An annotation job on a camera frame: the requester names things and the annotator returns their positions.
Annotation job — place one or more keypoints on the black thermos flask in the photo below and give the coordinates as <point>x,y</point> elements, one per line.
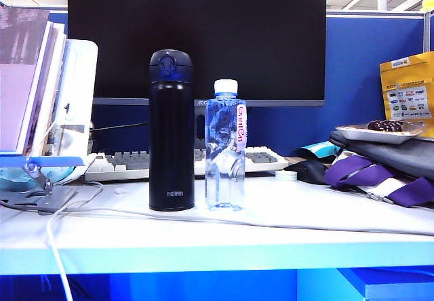
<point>171,128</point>

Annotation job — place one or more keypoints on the teal paper package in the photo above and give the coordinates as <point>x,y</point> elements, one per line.
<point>322,149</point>

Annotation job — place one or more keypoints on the clear mineral water bottle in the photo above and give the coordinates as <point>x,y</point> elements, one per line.
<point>223,165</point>

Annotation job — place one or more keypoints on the blue box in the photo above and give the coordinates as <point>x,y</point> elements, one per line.
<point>400,287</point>

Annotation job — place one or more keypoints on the clear acrylic book stand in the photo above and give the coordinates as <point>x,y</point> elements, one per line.
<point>68,138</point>

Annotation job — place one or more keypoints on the yellow paper bag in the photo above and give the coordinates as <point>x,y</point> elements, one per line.
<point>407,74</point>

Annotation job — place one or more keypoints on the yellow duck toy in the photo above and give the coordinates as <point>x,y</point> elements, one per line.
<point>429,1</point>

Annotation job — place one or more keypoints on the grey fabric laptop sleeve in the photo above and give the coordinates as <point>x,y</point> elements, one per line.
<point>400,155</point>

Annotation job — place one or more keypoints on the small white scrap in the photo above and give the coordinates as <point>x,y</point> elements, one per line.
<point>119,190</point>

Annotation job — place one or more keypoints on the small white green tape roll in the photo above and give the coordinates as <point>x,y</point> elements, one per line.
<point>285,175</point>

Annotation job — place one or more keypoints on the gold plastic food tray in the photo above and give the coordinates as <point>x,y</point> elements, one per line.
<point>373,135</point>

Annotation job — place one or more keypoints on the blue office partition panel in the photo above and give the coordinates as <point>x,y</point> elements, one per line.
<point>356,77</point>

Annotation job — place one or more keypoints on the black computer mouse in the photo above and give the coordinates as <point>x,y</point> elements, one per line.
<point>312,172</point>

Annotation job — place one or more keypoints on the white book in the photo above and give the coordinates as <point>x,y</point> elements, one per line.
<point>47,77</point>

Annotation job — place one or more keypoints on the black computer monitor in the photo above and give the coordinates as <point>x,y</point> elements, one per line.
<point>237,43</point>

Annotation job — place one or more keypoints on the grey metal stand base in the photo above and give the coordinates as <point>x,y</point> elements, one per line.
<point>51,196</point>

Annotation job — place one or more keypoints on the white plastic file holder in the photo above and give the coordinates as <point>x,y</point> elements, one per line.
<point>83,77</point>

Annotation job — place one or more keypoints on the light blue face mask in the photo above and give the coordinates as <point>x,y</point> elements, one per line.
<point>13,179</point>

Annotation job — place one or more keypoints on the dark glossy bread bun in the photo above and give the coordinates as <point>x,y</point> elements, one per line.
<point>386,125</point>

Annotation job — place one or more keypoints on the white grey mechanical keyboard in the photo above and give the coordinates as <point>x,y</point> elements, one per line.
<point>112,167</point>

